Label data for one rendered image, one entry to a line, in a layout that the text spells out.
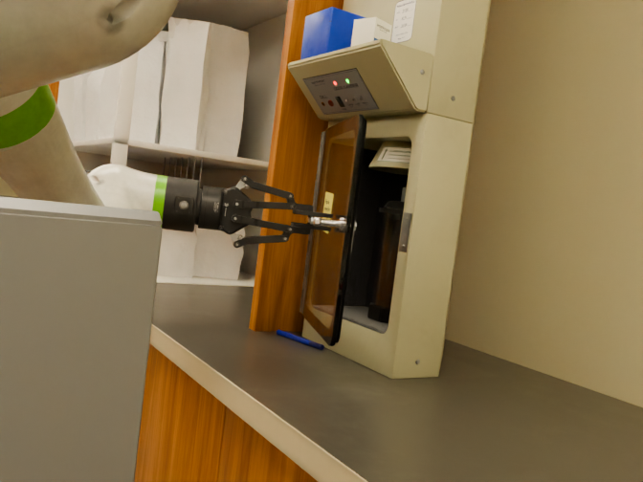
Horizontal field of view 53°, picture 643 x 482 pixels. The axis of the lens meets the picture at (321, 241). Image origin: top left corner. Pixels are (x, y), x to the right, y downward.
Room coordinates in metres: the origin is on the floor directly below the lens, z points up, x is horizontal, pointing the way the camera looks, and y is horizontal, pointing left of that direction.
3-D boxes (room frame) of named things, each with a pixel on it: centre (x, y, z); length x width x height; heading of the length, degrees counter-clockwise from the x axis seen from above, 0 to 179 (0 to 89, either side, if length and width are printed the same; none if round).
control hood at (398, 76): (1.22, -0.02, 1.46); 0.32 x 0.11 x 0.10; 32
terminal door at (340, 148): (1.23, -0.01, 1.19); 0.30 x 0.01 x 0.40; 12
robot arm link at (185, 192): (1.11, 0.25, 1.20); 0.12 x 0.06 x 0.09; 12
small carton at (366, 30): (1.18, -0.04, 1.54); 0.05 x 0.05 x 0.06; 50
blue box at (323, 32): (1.28, 0.02, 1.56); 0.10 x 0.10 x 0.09; 32
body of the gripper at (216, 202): (1.13, 0.18, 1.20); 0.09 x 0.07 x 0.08; 102
